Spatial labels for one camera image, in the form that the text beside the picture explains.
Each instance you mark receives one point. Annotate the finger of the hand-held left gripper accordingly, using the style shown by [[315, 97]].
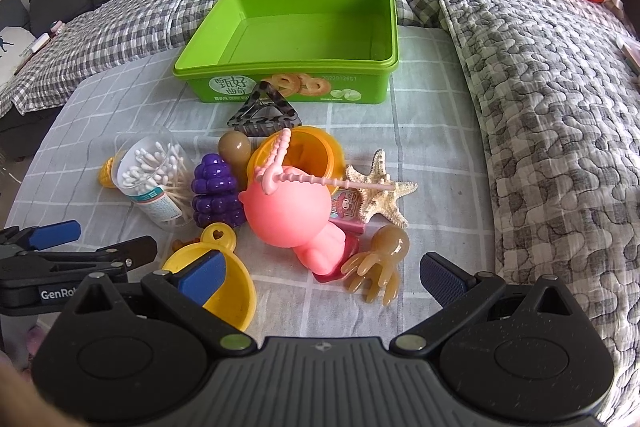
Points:
[[52, 236], [130, 252]]

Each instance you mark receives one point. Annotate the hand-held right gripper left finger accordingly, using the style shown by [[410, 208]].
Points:
[[205, 277]]

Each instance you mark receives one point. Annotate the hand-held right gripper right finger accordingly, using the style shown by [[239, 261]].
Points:
[[442, 282]]

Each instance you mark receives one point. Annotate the yellow plastic scoop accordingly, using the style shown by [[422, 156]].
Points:
[[235, 287]]

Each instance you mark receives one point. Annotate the clear cotton swab container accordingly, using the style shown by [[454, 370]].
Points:
[[145, 167]]

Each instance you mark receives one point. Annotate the purple toy grapes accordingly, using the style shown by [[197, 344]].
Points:
[[215, 187]]

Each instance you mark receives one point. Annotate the beige starfish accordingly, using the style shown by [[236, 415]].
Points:
[[387, 202]]

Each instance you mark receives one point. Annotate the pink rubber toy figure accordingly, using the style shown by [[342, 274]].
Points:
[[290, 212]]

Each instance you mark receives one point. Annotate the pink printed card box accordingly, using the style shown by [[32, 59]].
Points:
[[347, 204]]

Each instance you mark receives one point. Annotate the pink beaded toy wand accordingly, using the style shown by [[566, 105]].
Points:
[[300, 178]]

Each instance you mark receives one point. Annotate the orange plastic cup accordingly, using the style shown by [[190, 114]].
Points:
[[320, 152]]

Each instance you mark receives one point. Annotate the green plastic box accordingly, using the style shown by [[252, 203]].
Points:
[[300, 32]]

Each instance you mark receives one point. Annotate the yellow toy corn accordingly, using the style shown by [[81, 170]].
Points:
[[106, 172]]

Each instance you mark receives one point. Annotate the light grey grid sheet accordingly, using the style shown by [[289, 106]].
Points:
[[435, 187]]

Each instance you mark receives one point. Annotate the red plastic toy piece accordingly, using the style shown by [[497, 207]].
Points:
[[352, 244]]

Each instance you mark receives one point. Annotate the brown egg-shaped toy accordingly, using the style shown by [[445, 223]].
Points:
[[234, 147]]

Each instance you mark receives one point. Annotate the leopard print hair claw clip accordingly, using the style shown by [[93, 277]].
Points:
[[287, 114]]

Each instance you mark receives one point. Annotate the grey patterned quilt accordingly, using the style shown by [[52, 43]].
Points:
[[550, 132]]

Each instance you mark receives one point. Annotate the white bag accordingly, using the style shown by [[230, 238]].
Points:
[[12, 47]]

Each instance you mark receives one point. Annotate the grey checked blanket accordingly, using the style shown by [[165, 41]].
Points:
[[125, 22]]

